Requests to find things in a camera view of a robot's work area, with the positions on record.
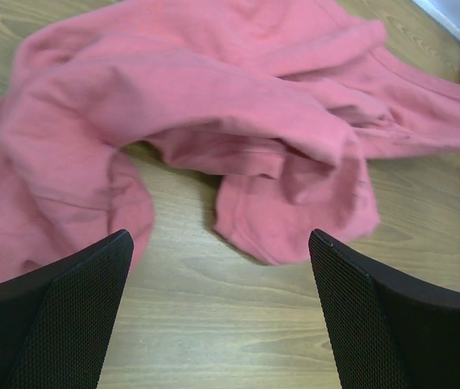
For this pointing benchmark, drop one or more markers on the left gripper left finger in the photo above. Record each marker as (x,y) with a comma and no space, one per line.
(56,322)

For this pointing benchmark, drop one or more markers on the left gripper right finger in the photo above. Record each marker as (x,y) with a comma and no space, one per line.
(387,329)

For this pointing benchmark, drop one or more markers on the pink t-shirt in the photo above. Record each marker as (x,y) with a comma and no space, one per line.
(285,100)

